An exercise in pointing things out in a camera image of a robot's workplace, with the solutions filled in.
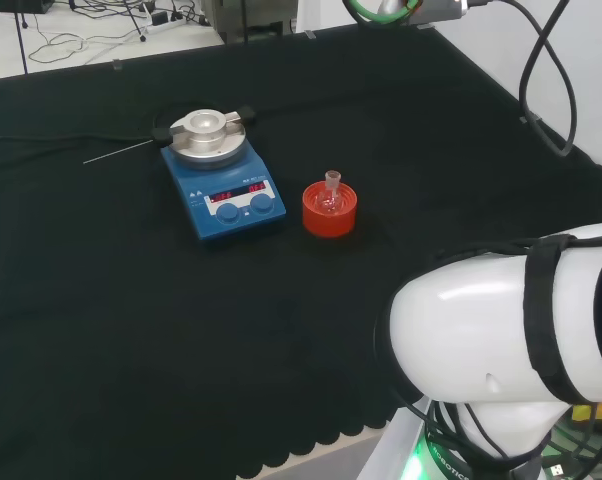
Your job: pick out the white power strip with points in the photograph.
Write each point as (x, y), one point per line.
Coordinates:
(163, 22)

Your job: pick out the blue base heater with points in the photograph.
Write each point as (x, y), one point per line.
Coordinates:
(231, 220)

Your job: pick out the clear cloth clip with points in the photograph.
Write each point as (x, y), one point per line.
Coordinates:
(530, 119)
(116, 65)
(309, 35)

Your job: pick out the clear round-bottom flask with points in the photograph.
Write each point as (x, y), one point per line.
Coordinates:
(329, 200)

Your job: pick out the black tripod leg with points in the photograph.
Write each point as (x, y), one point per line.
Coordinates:
(20, 40)

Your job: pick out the black bench cloth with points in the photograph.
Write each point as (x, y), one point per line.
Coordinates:
(181, 325)

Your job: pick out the grey equipment cabinet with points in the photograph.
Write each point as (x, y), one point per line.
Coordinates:
(256, 20)

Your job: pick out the thin metal probe rod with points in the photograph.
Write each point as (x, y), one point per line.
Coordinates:
(118, 152)

